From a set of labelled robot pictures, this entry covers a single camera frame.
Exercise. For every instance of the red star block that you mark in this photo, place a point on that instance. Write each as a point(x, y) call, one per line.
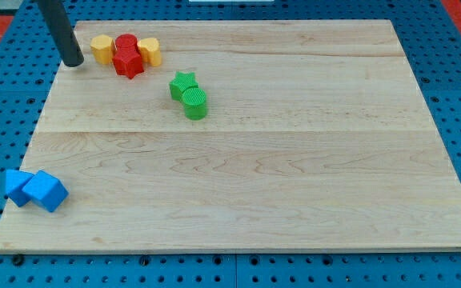
point(128, 62)

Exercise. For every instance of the blue cube block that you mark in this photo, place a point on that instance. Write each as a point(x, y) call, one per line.
point(46, 191)

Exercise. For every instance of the green star block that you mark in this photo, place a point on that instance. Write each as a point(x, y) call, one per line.
point(180, 83)

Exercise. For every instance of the red cylinder block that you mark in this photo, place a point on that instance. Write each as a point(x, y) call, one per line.
point(126, 42)

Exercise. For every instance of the green cylinder block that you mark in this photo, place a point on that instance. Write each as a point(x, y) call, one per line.
point(194, 103)

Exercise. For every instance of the wooden board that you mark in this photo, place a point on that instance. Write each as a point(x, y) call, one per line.
point(317, 139)

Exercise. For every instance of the yellow hexagon block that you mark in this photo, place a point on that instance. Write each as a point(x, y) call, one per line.
point(103, 49)

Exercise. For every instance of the yellow heart block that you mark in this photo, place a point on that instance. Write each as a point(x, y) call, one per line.
point(149, 49)

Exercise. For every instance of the blue triangle block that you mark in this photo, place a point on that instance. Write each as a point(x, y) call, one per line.
point(15, 181)

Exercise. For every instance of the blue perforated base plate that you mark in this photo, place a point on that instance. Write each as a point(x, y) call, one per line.
point(428, 31)

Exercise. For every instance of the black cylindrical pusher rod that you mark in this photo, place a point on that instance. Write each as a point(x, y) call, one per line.
point(58, 24)

